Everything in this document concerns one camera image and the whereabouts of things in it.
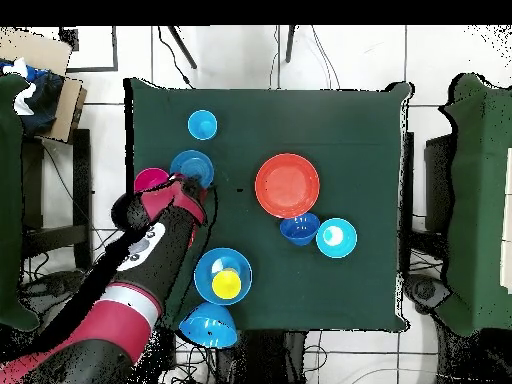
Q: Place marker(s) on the large orange plastic bowl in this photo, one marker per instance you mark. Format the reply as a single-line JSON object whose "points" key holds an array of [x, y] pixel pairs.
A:
{"points": [[287, 185]]}

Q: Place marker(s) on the yellow plastic cup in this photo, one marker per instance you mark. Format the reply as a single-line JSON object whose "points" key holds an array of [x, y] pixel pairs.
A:
{"points": [[226, 284]]}

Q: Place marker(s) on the blue flat-bottomed ringed bowl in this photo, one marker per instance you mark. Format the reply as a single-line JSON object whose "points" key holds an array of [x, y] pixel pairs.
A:
{"points": [[192, 164]]}

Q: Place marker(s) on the large blue plastic bowl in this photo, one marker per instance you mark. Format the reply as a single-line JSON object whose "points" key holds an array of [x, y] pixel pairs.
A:
{"points": [[204, 268], [208, 324]]}

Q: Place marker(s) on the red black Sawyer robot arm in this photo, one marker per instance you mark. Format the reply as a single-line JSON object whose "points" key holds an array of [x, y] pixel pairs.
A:
{"points": [[160, 248]]}

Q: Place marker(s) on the dark blue plastic bowl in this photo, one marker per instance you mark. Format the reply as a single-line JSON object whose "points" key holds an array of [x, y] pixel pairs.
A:
{"points": [[300, 230]]}

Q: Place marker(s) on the small cyan plastic bowl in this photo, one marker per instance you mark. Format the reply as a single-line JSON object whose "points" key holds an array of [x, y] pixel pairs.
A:
{"points": [[336, 237]]}

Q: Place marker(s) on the light blue plastic cup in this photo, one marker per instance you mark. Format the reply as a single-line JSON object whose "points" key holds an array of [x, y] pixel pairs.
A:
{"points": [[202, 124]]}

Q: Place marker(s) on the pink plastic bowl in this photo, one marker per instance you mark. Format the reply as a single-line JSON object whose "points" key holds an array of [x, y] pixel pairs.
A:
{"points": [[150, 178]]}

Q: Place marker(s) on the dark green tablecloth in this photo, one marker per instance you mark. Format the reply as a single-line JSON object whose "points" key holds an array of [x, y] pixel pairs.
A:
{"points": [[352, 288]]}

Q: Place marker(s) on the black tripod leg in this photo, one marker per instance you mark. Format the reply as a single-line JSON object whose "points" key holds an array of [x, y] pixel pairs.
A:
{"points": [[289, 44], [183, 48]]}

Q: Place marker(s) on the black box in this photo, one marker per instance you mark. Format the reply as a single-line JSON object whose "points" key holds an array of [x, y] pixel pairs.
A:
{"points": [[438, 184]]}

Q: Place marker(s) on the black equipment base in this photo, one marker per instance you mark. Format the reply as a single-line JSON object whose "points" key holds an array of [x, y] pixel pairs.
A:
{"points": [[424, 290], [52, 284]]}

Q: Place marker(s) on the brown cardboard box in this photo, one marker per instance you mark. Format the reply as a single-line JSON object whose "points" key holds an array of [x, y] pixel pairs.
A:
{"points": [[68, 108]]}

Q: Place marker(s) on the green cloth side table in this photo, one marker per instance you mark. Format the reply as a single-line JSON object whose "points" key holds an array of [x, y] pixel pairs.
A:
{"points": [[480, 200], [10, 200]]}

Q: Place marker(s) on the blue and white cloth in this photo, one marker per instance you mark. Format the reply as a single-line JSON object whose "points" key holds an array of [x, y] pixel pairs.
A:
{"points": [[42, 100]]}

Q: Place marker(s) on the black stool frame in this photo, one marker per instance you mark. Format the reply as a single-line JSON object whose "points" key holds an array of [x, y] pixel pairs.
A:
{"points": [[82, 200]]}

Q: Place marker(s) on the black floor frame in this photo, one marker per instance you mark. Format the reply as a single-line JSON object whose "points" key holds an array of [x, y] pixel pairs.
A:
{"points": [[114, 52]]}

